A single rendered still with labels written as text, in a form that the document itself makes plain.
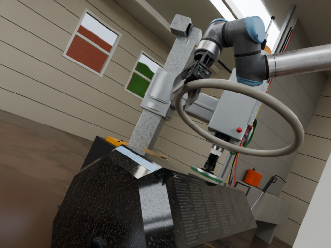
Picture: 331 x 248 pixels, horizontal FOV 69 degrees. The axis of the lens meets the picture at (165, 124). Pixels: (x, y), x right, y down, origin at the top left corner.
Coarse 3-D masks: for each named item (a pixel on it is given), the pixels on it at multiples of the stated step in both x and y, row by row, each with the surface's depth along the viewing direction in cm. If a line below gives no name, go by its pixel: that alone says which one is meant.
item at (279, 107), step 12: (192, 84) 80; (204, 84) 77; (216, 84) 74; (228, 84) 72; (240, 84) 71; (180, 96) 90; (252, 96) 70; (264, 96) 69; (180, 108) 100; (276, 108) 70; (288, 108) 71; (288, 120) 72; (204, 132) 112; (300, 132) 75; (228, 144) 111; (300, 144) 81; (264, 156) 101; (276, 156) 96
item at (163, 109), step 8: (168, 72) 220; (152, 80) 222; (144, 96) 221; (144, 104) 220; (152, 104) 216; (160, 104) 217; (168, 104) 216; (160, 112) 216; (168, 112) 220; (168, 120) 235
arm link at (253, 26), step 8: (248, 16) 81; (256, 16) 79; (224, 24) 85; (232, 24) 83; (240, 24) 80; (248, 24) 78; (256, 24) 78; (224, 32) 84; (232, 32) 82; (240, 32) 80; (248, 32) 79; (256, 32) 78; (264, 32) 82; (224, 40) 86; (232, 40) 84; (240, 40) 82; (248, 40) 81; (256, 40) 79; (240, 48) 83; (248, 48) 81; (256, 48) 82
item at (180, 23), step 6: (174, 18) 221; (180, 18) 220; (186, 18) 219; (174, 24) 220; (180, 24) 219; (186, 24) 218; (192, 24) 222; (174, 30) 222; (180, 30) 218; (186, 30) 220
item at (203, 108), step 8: (160, 72) 221; (160, 80) 217; (168, 80) 215; (152, 88) 219; (160, 88) 215; (168, 88) 215; (152, 96) 217; (160, 96) 214; (168, 96) 215; (184, 96) 219; (200, 96) 219; (208, 96) 218; (184, 104) 219; (192, 104) 219; (200, 104) 217; (208, 104) 217; (216, 104) 216; (192, 112) 218; (200, 112) 217; (208, 112) 216; (200, 120) 231; (208, 120) 216
